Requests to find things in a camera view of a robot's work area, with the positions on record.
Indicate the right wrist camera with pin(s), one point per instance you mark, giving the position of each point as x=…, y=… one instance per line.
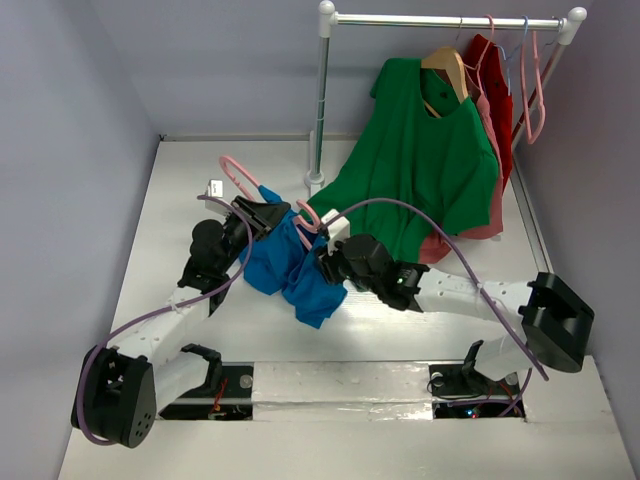
x=336, y=228

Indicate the pink t-shirt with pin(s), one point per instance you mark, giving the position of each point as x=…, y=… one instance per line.
x=458, y=170

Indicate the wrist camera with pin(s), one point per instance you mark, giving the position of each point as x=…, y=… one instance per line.
x=214, y=197
x=336, y=228

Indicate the red t-shirt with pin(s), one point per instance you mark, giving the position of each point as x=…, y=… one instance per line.
x=497, y=92

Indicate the blue wire hanger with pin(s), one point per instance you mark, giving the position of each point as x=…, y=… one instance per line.
x=509, y=59

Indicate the wooden hanger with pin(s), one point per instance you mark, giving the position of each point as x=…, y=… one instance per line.
x=450, y=62

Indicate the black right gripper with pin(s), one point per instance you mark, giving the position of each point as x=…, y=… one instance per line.
x=329, y=260

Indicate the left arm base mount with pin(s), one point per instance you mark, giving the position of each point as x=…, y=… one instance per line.
x=224, y=394

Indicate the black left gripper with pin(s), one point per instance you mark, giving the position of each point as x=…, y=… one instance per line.
x=262, y=216

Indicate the pink plastic hanger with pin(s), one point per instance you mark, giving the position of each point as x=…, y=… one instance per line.
x=306, y=220

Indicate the blue t-shirt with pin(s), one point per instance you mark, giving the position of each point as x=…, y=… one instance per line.
x=280, y=263

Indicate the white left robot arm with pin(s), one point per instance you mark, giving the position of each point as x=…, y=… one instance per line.
x=146, y=364

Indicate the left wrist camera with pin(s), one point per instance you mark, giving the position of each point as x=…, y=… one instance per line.
x=214, y=197

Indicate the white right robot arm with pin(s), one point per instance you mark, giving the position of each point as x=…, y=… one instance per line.
x=546, y=322

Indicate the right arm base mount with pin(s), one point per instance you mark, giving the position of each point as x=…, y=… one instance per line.
x=458, y=391

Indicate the green t-shirt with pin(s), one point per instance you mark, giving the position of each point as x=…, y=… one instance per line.
x=380, y=168

